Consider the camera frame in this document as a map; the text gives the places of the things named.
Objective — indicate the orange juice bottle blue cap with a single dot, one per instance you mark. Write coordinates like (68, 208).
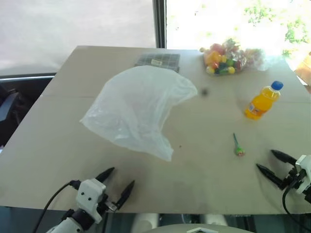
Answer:
(261, 103)

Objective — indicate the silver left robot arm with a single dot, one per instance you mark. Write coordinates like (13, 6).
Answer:
(70, 224)

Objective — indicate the large translucent white plastic bag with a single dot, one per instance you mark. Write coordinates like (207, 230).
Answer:
(136, 104)

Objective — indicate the brown cardboard box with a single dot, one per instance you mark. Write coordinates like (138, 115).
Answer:
(304, 70)

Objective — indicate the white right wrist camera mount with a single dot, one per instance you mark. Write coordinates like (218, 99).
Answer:
(305, 177)

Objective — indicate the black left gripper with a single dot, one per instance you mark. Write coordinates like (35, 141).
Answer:
(109, 206)

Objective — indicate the clear bag of colourful candies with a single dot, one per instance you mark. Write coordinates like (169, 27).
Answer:
(222, 60)

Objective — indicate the dark grey compartment box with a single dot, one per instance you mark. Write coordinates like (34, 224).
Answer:
(160, 60)

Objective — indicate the lollipop with green stick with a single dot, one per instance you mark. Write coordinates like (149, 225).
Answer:
(239, 150)

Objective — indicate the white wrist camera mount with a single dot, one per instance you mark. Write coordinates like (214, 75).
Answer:
(89, 194)
(305, 177)

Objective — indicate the black window frame post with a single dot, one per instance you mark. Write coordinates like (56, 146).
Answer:
(159, 24)

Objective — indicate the green tree foliage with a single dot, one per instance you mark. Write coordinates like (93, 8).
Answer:
(295, 31)

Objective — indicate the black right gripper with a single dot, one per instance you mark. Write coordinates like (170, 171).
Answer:
(292, 179)

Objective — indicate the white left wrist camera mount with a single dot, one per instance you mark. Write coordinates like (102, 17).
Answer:
(89, 194)

